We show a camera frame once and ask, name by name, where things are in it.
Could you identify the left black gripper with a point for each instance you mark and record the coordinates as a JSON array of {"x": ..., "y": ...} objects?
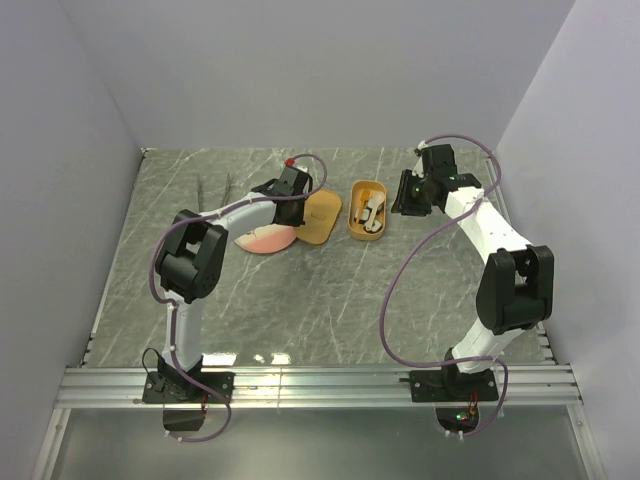
[{"x": 298, "y": 220}]

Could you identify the beige plastic spoon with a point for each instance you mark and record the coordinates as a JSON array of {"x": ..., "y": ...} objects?
[{"x": 374, "y": 204}]

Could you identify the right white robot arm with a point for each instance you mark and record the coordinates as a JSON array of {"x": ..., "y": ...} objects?
[{"x": 516, "y": 288}]

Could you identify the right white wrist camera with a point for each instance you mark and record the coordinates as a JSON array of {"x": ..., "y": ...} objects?
[{"x": 418, "y": 169}]

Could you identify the orange lunch box lid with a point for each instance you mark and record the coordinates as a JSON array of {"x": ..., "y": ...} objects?
[{"x": 321, "y": 211}]

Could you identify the orange lunch box base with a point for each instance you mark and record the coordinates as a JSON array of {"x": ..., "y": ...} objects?
[{"x": 356, "y": 230}]

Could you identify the sushi roll green centre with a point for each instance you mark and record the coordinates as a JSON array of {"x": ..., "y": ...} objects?
[{"x": 361, "y": 216}]

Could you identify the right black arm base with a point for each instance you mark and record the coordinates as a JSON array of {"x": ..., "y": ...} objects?
[{"x": 460, "y": 393}]

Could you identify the orange plastic fork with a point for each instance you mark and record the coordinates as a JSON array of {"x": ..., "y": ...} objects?
[{"x": 362, "y": 200}]

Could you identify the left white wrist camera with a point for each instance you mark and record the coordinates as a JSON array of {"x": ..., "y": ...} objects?
[{"x": 291, "y": 162}]

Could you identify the metal serving tongs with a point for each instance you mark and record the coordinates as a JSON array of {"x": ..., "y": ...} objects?
[{"x": 213, "y": 193}]

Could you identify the pink and cream plate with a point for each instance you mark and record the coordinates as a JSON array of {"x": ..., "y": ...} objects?
[{"x": 267, "y": 239}]

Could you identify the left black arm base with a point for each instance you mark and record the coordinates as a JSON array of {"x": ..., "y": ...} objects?
[{"x": 184, "y": 404}]

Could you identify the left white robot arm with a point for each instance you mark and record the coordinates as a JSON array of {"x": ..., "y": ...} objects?
[{"x": 189, "y": 262}]

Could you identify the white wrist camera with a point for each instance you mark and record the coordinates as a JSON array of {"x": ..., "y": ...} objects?
[
  {"x": 418, "y": 169},
  {"x": 291, "y": 162}
]

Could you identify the aluminium mounting rail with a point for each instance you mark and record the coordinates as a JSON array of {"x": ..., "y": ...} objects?
[{"x": 282, "y": 387}]

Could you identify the sushi roll red centre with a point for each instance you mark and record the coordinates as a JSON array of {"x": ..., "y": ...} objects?
[{"x": 373, "y": 227}]

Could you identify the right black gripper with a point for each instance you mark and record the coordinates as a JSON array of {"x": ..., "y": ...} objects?
[{"x": 402, "y": 203}]

